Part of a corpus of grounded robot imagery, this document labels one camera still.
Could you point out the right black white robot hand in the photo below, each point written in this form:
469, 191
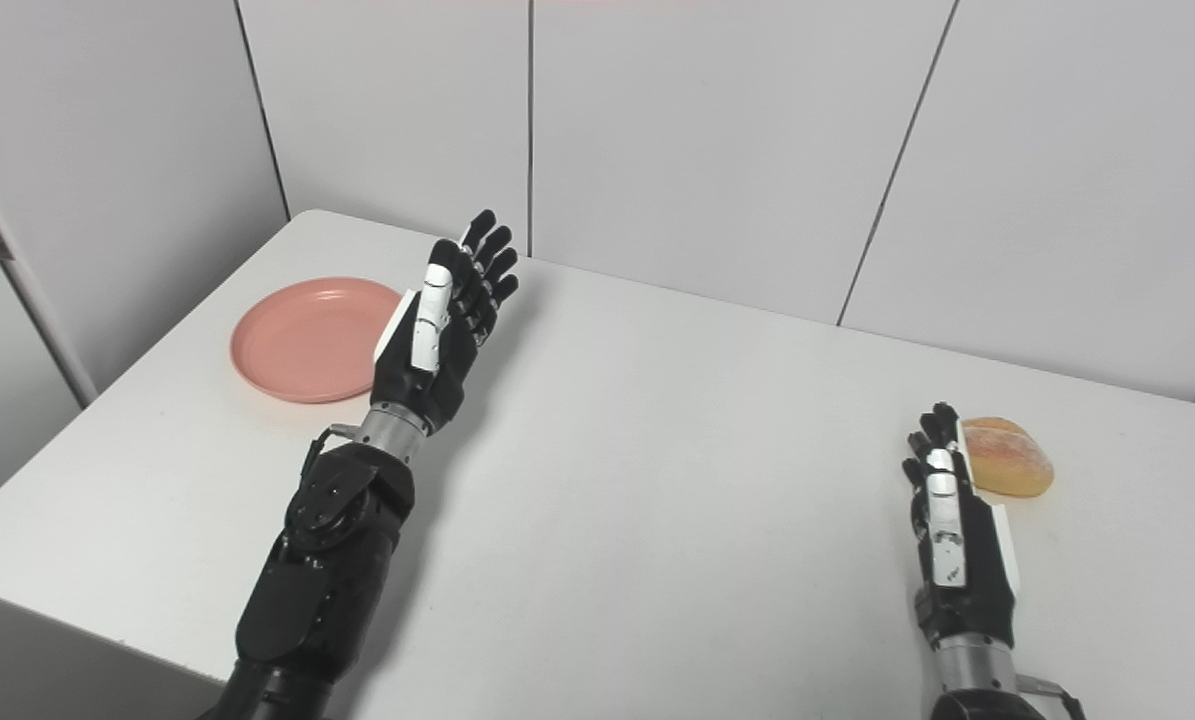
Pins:
977, 580

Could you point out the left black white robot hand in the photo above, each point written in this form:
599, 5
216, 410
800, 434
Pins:
442, 370

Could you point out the golden bread roll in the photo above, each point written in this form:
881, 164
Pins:
1012, 460

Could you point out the pink round plate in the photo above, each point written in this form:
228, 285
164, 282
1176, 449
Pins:
302, 340

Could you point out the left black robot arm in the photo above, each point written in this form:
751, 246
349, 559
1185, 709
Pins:
327, 560

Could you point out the white partition post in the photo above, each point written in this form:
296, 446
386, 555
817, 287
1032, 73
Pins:
27, 280

